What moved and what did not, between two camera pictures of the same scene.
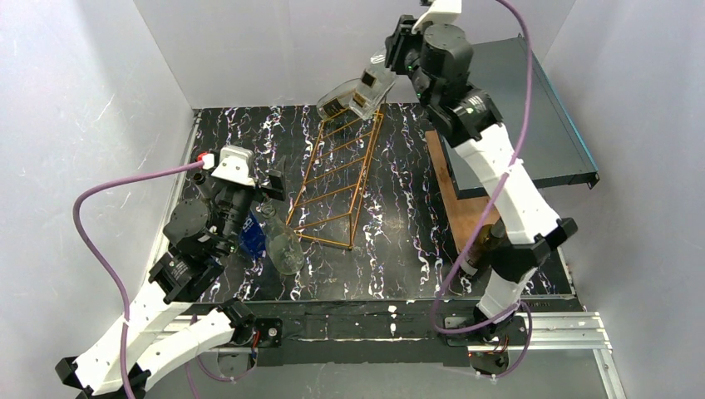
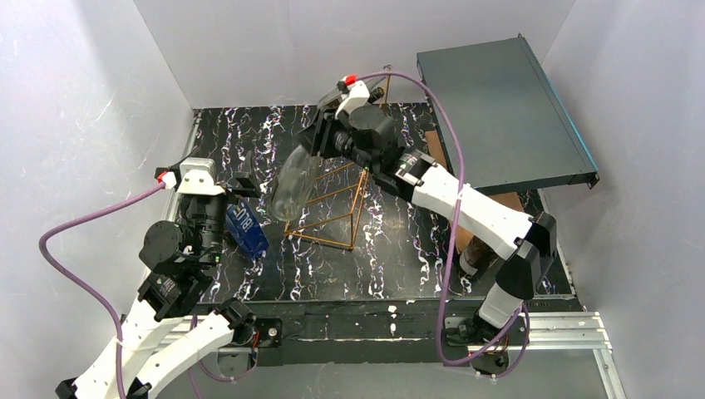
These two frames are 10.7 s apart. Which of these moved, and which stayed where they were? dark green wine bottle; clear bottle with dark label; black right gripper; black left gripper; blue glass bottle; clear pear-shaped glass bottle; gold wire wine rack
Moved: clear pear-shaped glass bottle; black left gripper; black right gripper
Stayed: dark green wine bottle; clear bottle with dark label; blue glass bottle; gold wire wine rack
